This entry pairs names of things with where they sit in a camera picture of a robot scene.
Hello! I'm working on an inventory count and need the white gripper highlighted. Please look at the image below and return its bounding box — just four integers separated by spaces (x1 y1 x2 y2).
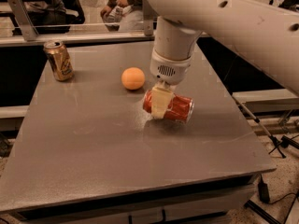
149 49 191 119

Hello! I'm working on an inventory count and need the red coke can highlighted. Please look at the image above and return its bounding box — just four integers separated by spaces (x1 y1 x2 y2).
143 91 194 123

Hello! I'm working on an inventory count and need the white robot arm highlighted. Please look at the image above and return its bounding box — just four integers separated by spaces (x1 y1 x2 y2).
147 0 299 119

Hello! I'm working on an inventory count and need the gold drink can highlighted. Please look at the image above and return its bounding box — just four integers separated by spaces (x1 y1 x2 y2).
44 40 74 81

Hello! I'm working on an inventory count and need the orange ball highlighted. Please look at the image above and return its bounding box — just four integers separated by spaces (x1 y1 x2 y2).
121 67 145 91

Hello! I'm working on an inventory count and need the seated person in background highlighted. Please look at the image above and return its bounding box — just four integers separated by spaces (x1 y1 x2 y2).
100 0 143 32

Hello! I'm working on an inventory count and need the black power adapter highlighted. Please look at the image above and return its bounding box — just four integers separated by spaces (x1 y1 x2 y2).
258 176 270 203

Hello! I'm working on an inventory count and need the black tripod stand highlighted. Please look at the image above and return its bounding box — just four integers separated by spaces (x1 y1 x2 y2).
234 97 299 160

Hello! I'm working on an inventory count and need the dark bag on left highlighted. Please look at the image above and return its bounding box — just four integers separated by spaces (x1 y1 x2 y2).
0 0 86 35

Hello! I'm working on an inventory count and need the middle metal rail bracket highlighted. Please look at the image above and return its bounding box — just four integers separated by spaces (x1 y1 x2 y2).
142 0 153 36

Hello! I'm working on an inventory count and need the metal rail bracket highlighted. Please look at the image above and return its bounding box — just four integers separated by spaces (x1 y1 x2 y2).
7 0 37 41
142 0 153 36

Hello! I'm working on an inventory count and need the left metal rail bracket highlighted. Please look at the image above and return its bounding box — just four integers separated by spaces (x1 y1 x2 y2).
7 0 37 41

